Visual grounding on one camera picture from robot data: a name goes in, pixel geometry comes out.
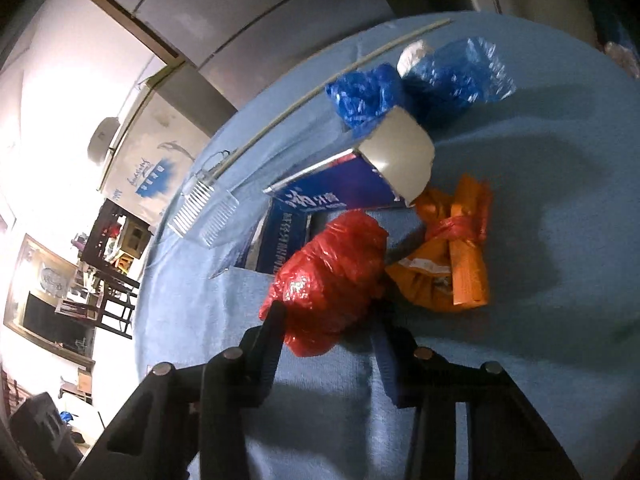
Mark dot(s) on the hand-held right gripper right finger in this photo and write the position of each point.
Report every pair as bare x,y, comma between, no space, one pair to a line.
388,362

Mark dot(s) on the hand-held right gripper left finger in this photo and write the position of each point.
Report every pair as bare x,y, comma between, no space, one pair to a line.
270,360

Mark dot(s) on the orange plastic bag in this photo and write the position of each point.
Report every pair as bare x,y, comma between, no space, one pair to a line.
432,287

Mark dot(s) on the red plastic bag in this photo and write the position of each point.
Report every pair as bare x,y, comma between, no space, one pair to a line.
325,280

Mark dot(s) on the clear plastic packaging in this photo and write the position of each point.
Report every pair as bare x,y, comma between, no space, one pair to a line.
192,205

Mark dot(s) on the blue carton box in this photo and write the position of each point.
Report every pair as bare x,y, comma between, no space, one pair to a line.
332,191

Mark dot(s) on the dark blue plastic bag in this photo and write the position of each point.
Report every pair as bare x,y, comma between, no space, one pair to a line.
362,97

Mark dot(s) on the translucent blue plastic bag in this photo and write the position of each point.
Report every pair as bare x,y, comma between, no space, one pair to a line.
450,80

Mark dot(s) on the dark wooden shelf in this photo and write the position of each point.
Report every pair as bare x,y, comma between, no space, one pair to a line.
107,260

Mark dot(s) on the white appliance with dolphin print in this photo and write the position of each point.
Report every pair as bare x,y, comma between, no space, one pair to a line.
150,160

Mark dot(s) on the black bag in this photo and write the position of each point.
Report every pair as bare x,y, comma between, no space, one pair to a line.
40,432

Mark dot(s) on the framed picture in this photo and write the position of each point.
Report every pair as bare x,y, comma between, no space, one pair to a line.
30,280

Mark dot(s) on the thin white strip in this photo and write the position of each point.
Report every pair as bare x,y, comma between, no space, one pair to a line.
358,62

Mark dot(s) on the crumpled white tissue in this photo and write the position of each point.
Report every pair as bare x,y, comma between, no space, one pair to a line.
414,55

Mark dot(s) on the silver panelled cabinet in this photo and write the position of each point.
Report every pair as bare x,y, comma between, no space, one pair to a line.
260,5

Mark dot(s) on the round white wall fixture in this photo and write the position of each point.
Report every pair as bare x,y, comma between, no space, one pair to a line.
102,139

